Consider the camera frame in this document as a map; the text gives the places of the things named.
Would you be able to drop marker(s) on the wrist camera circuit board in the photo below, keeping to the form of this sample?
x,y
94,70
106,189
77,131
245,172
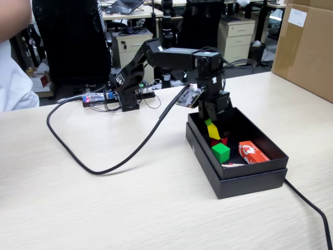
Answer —
x,y
188,97

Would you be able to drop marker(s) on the black waste bin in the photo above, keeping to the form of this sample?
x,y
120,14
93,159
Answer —
x,y
256,54

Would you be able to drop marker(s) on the yellow wooden cube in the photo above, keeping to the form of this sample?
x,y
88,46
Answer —
x,y
214,132

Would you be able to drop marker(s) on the person in white shirt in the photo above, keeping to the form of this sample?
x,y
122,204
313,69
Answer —
x,y
13,83

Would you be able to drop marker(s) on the large cardboard box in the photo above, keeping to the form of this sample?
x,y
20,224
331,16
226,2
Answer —
x,y
304,57

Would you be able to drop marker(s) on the black pole with white bands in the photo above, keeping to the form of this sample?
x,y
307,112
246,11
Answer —
x,y
167,23

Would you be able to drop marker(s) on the red wooden cube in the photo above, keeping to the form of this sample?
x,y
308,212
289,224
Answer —
x,y
223,140

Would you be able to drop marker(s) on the bystander bare forearm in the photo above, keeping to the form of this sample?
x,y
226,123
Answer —
x,y
13,18

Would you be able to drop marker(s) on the white and red small box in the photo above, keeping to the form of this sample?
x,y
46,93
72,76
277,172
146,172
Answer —
x,y
40,81

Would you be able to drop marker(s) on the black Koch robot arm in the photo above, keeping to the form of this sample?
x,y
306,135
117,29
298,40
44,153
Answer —
x,y
177,58

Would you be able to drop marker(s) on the orange matchbox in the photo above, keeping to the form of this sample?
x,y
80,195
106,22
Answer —
x,y
253,153

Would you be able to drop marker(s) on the beige three-drawer cabinet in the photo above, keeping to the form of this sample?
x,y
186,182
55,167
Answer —
x,y
234,41

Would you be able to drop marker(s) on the black box lid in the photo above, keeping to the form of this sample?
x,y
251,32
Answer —
x,y
249,186

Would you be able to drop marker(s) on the large black mesh office chair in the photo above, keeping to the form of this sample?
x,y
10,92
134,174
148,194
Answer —
x,y
72,39

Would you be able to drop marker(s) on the black office chair with castors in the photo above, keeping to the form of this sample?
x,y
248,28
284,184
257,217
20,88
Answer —
x,y
200,28

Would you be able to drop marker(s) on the controller board with pink light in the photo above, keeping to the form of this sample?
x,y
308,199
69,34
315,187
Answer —
x,y
89,98

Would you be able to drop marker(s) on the flat cardboard box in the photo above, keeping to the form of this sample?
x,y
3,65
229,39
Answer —
x,y
44,93

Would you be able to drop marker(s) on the white office desk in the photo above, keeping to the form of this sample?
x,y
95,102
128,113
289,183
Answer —
x,y
145,13

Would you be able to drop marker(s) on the black headphones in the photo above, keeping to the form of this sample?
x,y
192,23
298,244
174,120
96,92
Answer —
x,y
129,30

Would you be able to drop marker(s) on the green wooden cube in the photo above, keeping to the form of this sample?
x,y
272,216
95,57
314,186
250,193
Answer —
x,y
220,153

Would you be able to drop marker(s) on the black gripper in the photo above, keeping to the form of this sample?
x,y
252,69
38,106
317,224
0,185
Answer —
x,y
210,88

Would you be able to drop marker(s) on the person in striped shirt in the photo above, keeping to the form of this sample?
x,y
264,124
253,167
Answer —
x,y
102,15

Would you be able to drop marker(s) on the black laptop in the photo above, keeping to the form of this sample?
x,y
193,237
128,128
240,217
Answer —
x,y
125,5

